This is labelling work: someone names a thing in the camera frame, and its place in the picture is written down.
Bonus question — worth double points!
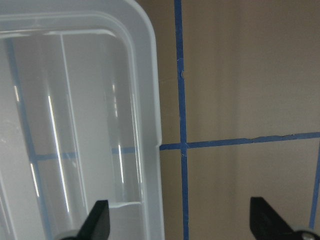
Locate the clear plastic box lid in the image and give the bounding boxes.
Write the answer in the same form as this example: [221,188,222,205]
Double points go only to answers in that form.
[0,0,165,240]

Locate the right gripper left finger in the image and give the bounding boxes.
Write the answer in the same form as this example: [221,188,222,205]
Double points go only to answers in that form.
[76,200,111,240]

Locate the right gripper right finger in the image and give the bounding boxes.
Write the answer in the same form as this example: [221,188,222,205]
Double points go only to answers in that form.
[250,197,298,240]

